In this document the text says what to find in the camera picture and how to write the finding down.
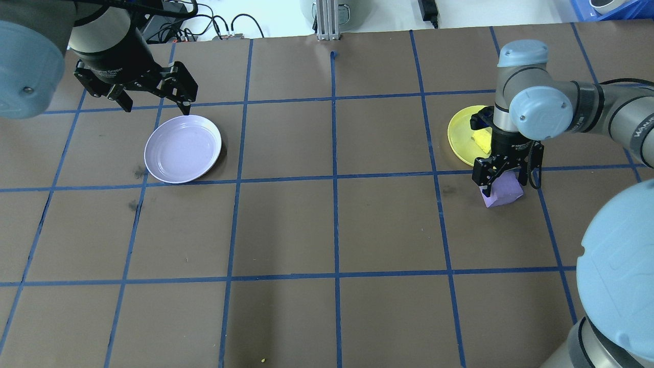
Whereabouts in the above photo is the black usb hub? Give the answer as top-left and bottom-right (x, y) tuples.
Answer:
(171, 31), (247, 42)

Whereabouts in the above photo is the purple foam block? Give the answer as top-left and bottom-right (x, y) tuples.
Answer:
(480, 171), (524, 209)

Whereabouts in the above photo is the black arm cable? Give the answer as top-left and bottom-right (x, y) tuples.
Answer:
(595, 77), (654, 90)

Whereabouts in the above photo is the yellow round plate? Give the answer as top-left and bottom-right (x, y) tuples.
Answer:
(448, 105), (499, 168)

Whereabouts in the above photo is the yellow foam block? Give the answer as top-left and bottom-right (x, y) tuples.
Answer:
(471, 130), (494, 154)

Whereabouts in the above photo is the black computer with label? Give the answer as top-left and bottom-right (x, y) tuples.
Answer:
(141, 0), (200, 44)

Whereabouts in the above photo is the aluminium profile post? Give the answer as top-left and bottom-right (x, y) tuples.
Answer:
(315, 0), (340, 40)

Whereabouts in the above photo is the black power adapter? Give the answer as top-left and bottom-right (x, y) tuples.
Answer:
(418, 0), (440, 29)

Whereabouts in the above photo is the blue plastic bin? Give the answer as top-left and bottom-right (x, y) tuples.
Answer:
(572, 0), (654, 21)

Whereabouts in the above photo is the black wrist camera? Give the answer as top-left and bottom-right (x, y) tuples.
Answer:
(469, 108), (495, 134)

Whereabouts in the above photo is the lilac round plate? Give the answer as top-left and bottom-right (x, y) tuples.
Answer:
(144, 114), (223, 184)

